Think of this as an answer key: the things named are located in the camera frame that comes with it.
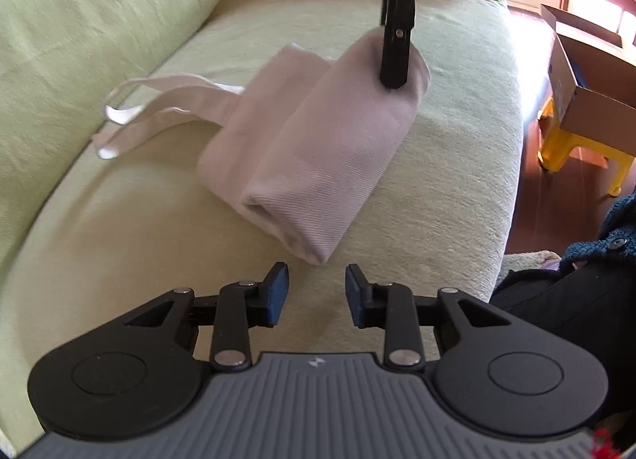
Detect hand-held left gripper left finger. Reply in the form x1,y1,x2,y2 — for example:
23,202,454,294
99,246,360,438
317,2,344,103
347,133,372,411
122,261,291,373

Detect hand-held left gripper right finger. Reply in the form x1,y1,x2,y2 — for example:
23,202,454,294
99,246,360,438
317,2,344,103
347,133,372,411
344,263,512,370

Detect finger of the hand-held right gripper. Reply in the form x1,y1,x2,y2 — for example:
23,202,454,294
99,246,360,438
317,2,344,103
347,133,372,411
380,21,416,92

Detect white canvas shopping bag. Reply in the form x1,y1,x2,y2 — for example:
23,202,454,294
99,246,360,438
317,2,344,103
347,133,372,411
92,26,432,267

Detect cardboard box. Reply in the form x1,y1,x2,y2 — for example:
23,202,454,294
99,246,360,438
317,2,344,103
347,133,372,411
539,3,636,138

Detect wooden cabinet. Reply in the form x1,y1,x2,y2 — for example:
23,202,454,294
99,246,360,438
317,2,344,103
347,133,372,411
560,0,636,48

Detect yellow plastic stool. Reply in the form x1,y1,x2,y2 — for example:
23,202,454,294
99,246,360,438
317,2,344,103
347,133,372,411
538,95,636,197

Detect black pants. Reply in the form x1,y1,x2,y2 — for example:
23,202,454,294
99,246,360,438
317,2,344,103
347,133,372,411
491,257,636,442

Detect blue knitted sweater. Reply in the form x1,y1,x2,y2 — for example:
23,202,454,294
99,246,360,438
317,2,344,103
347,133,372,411
560,189,636,273

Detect sofa with green cover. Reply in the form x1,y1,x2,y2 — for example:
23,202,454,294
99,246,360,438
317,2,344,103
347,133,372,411
0,0,526,450

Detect red yarn tassel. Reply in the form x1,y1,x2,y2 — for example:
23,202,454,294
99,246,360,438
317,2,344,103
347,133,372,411
591,429,623,459

